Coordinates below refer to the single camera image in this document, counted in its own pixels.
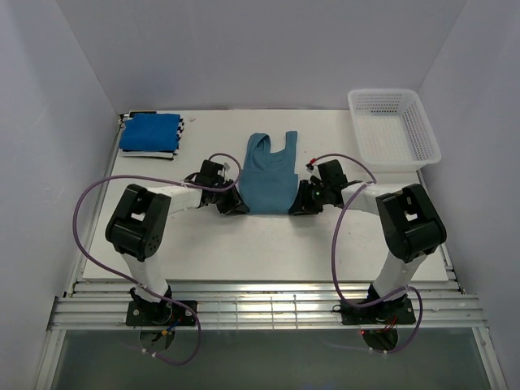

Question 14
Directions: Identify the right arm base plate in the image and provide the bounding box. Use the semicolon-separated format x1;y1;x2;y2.
332;297;416;325

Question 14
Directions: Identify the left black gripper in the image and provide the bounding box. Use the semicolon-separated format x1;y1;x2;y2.
211;180;249;216

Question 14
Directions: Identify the aluminium rail frame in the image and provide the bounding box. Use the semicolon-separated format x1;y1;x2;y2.
48;279;487;331

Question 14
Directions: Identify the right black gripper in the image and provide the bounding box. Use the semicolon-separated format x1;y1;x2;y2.
289;180;331;215

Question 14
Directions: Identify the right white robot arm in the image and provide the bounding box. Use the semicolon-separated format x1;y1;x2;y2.
288;160;447;323

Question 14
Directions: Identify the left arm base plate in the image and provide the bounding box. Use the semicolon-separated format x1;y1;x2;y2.
125;301;196;327

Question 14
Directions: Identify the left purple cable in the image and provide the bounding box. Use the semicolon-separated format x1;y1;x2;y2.
71;152;245;366

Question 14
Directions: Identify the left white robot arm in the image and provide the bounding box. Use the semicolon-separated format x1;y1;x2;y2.
105;160;249;325

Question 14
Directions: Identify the black white striped tank top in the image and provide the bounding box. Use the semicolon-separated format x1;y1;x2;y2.
120;116;187;161

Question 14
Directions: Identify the white plastic basket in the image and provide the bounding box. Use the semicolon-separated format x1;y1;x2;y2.
347;89;441;172

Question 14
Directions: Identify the teal tank top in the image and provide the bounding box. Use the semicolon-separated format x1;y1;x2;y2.
239;131;299;215

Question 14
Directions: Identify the blue tank top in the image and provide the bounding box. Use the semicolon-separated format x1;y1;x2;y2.
118;112;182;154

